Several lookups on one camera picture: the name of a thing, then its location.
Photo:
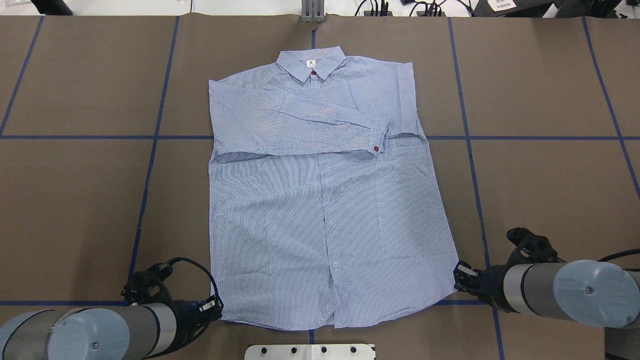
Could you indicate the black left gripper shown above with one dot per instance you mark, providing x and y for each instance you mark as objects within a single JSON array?
[{"x": 186, "y": 320}]

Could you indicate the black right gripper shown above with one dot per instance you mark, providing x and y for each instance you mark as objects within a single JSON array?
[{"x": 490, "y": 284}]

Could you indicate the light blue striped shirt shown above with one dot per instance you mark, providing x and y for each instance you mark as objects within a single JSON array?
[{"x": 324, "y": 204}]

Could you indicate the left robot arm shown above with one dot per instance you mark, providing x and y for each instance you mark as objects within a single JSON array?
[{"x": 142, "y": 330}]

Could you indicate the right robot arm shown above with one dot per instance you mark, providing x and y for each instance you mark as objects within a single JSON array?
[{"x": 597, "y": 294}]

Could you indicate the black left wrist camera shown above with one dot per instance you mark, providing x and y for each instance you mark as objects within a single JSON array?
[{"x": 147, "y": 287}]

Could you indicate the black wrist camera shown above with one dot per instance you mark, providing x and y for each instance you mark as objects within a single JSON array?
[
  {"x": 147, "y": 287},
  {"x": 530, "y": 248}
]

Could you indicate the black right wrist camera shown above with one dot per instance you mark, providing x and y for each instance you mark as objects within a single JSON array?
[{"x": 530, "y": 248}]

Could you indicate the white camera pillar with base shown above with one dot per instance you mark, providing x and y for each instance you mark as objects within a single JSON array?
[{"x": 335, "y": 351}]

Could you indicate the aluminium frame post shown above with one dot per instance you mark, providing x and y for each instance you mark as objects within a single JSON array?
[{"x": 313, "y": 11}]

